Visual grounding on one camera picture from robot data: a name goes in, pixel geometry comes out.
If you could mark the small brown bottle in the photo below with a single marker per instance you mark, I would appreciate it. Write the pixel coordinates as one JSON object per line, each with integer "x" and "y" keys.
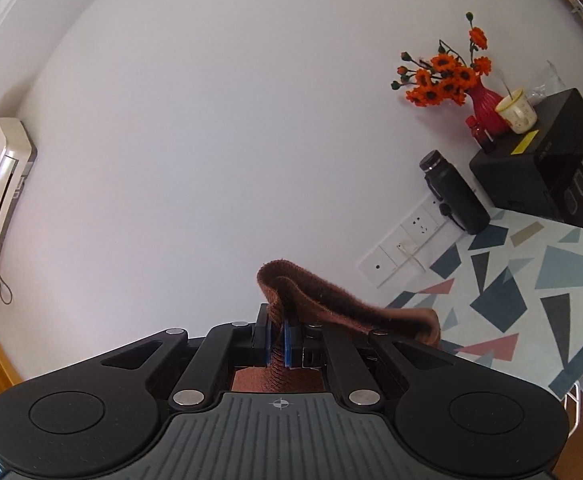
{"x": 482, "y": 137}

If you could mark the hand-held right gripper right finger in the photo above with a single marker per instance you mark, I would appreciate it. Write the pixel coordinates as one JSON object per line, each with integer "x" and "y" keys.
{"x": 287, "y": 347}

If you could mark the rust brown garment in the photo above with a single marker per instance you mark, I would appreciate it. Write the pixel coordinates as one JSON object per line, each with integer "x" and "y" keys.
{"x": 321, "y": 295}

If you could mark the white five-hole power socket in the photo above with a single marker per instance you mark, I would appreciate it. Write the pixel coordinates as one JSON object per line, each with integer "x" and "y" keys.
{"x": 421, "y": 227}

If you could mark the small clear plastic bag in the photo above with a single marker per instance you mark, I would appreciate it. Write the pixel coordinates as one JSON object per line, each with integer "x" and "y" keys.
{"x": 546, "y": 85}

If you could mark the black thermos bottle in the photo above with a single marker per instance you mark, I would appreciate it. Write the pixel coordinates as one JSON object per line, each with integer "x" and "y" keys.
{"x": 459, "y": 195}

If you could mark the black power plug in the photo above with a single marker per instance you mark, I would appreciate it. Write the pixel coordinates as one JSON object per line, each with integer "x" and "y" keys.
{"x": 446, "y": 208}

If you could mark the orange artificial flowers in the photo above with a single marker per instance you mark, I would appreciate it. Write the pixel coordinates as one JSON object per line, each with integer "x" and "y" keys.
{"x": 446, "y": 77}

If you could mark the white power socket with plug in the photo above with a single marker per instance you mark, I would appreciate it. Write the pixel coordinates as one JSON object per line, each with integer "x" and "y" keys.
{"x": 432, "y": 205}

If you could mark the cream mug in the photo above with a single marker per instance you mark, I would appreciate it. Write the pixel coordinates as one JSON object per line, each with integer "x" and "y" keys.
{"x": 519, "y": 112}

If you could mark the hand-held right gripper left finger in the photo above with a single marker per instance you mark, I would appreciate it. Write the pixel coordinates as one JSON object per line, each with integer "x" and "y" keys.
{"x": 270, "y": 345}

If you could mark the white metal table leg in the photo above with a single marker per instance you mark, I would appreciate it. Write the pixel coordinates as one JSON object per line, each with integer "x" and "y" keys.
{"x": 574, "y": 410}

